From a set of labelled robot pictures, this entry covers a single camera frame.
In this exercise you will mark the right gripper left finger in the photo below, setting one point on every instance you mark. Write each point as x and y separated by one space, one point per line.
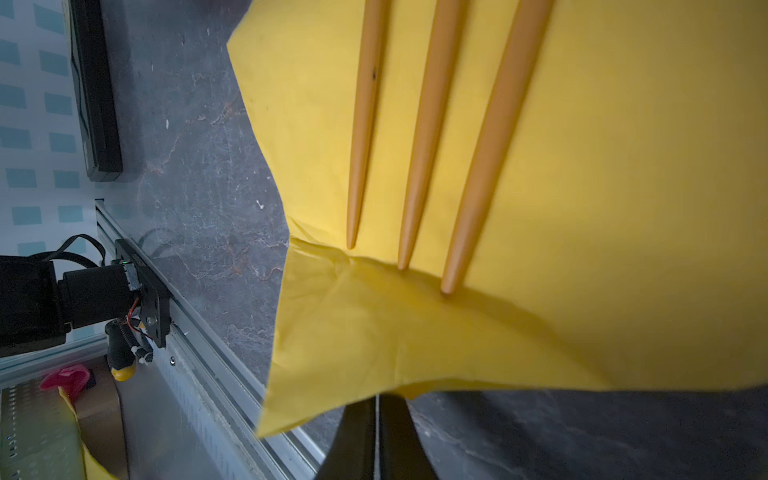
352 452

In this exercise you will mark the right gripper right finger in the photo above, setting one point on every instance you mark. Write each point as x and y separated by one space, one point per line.
401 454

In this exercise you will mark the orange plastic knife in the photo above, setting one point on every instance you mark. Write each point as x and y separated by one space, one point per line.
500 120

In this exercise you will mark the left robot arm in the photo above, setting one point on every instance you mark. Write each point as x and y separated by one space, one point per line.
47 294

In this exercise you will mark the black yellow tool case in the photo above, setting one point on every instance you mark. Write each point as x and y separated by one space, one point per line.
93 93

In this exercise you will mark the aluminium front rail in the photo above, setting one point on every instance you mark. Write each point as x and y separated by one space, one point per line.
194 413

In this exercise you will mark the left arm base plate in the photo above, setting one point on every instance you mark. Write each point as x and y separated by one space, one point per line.
154 296

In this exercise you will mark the cardboard box below rail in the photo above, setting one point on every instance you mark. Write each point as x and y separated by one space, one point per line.
99 414

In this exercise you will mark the pink object below rail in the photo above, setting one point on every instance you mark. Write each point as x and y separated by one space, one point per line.
71 380

